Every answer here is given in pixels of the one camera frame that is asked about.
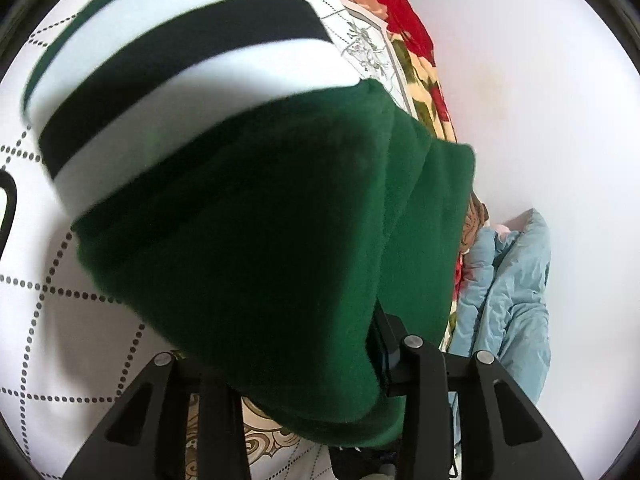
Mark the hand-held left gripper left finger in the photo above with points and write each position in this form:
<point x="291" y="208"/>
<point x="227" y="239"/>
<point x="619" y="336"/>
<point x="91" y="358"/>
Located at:
<point x="215" y="410"/>

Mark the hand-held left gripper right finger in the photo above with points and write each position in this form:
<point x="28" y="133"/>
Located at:
<point x="400" y="375"/>

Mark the green and white striped jacket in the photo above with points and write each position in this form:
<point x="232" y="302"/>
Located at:
<point x="250" y="235"/>

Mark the light blue quilted jacket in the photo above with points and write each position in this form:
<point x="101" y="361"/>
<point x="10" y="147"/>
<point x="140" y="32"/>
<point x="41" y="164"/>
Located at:
<point x="515" y="310"/>

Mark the white checked floral bedsheet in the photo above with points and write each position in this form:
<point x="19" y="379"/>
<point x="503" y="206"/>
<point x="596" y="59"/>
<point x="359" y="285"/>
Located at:
<point x="75" y="350"/>

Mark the red floral blanket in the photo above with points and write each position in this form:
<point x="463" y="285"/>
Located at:
<point x="410" y="25"/>

